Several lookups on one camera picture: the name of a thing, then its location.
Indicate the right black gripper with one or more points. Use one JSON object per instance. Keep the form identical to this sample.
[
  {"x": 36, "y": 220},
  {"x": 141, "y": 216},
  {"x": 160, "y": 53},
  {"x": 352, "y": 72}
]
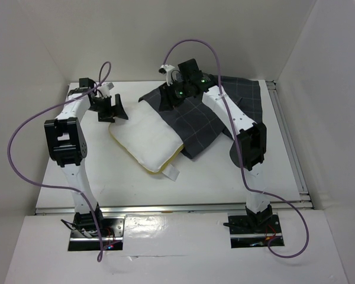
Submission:
[{"x": 167, "y": 100}]

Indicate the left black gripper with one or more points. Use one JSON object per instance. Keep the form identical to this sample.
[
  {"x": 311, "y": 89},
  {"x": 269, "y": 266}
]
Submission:
[{"x": 112, "y": 111}]

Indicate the white pillow yellow edge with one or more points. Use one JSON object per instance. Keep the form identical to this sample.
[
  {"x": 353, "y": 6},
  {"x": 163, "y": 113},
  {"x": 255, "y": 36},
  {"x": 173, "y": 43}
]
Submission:
[{"x": 148, "y": 139}]

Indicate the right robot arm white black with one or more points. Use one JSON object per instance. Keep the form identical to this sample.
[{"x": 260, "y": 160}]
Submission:
[{"x": 249, "y": 146}]

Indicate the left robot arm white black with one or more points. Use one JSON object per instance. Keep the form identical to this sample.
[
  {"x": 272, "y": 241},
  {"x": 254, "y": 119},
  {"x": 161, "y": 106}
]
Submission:
[{"x": 68, "y": 148}]

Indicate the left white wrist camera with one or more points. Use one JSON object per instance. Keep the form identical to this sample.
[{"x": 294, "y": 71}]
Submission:
[{"x": 104, "y": 90}]

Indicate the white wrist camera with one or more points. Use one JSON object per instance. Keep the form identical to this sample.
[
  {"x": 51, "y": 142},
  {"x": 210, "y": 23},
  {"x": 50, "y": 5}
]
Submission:
[
  {"x": 104, "y": 90},
  {"x": 170, "y": 73}
]

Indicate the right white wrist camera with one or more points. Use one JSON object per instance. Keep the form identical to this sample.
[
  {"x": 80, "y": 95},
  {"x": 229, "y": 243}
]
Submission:
[{"x": 170, "y": 73}]

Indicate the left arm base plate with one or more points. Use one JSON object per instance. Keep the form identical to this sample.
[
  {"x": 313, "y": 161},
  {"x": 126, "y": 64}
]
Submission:
[{"x": 112, "y": 232}]

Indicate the front aluminium rail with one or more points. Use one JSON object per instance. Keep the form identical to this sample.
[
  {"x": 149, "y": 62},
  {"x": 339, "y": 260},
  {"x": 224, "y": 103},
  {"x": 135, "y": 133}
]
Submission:
[{"x": 173, "y": 208}]

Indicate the aluminium rail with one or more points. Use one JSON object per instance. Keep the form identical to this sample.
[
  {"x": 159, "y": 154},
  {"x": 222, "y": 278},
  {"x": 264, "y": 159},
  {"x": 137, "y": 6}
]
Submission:
[
  {"x": 173, "y": 208},
  {"x": 290, "y": 148}
]

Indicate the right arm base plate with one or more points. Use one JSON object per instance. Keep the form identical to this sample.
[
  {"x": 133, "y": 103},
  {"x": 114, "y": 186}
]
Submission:
[{"x": 243, "y": 235}]

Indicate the right side aluminium rail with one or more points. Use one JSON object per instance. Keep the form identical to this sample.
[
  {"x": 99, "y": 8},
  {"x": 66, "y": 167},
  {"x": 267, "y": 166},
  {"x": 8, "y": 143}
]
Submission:
[{"x": 290, "y": 148}]

